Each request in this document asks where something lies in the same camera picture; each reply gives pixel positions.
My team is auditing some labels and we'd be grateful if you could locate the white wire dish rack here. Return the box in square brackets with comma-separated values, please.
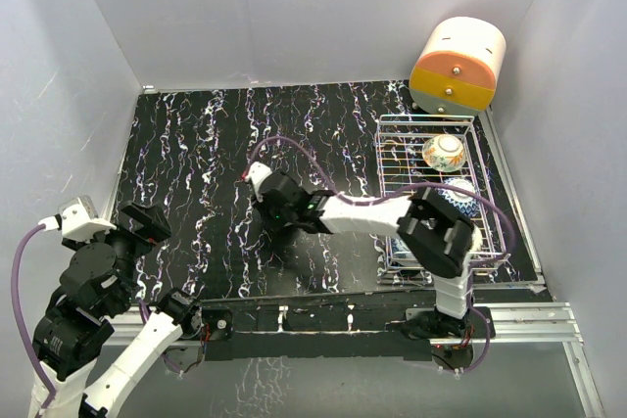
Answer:
[374, 115, 508, 270]

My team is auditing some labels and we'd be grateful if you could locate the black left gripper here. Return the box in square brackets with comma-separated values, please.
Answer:
[66, 199, 169, 309]

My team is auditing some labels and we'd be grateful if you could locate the white bowl black striped outside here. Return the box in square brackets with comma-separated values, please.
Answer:
[468, 226, 483, 255]

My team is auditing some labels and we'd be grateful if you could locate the black marble table mat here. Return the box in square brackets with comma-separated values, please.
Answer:
[116, 80, 431, 302]

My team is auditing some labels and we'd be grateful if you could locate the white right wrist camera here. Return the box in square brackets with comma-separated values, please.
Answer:
[244, 162, 272, 194]

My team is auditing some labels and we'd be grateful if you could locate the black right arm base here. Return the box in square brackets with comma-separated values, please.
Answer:
[385, 306, 496, 344]

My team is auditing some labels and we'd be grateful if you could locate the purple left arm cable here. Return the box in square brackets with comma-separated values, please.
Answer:
[10, 215, 63, 412]

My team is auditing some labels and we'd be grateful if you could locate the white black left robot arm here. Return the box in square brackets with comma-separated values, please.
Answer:
[11, 196, 203, 417]

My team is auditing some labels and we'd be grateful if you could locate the red patterned bowl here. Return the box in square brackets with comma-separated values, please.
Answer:
[437, 177, 479, 218]

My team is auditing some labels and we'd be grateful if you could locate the round pastel drawer cabinet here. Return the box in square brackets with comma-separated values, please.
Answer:
[409, 17, 506, 116]

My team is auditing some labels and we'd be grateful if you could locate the floral cream bowl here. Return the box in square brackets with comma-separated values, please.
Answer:
[421, 134, 466, 173]

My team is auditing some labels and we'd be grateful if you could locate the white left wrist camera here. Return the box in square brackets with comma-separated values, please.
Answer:
[58, 195, 116, 242]

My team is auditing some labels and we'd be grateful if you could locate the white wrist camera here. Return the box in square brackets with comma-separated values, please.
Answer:
[58, 195, 116, 242]
[244, 162, 272, 194]

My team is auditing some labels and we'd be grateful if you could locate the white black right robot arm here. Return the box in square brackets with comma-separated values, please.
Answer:
[244, 163, 481, 337]

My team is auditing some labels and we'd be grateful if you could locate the blue white patterned bowl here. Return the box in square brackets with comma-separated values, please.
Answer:
[391, 239, 411, 259]

